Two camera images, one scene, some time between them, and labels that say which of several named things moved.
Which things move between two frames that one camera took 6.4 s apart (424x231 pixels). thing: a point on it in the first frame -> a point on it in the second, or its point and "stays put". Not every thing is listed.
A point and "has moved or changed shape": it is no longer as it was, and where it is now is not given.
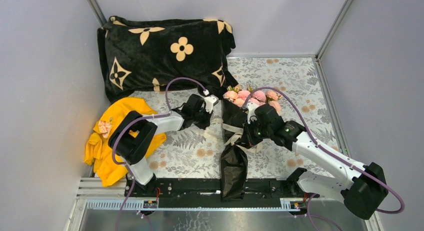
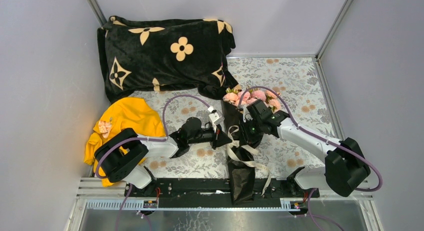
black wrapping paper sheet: (233, 158) has moved or changed shape
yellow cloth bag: (99, 155) stays put
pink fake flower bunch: (238, 98) stays put
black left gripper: (203, 108) -> (220, 138)
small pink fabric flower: (104, 127) stays put
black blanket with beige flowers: (164, 55) stays put
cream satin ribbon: (214, 127) has moved or changed shape
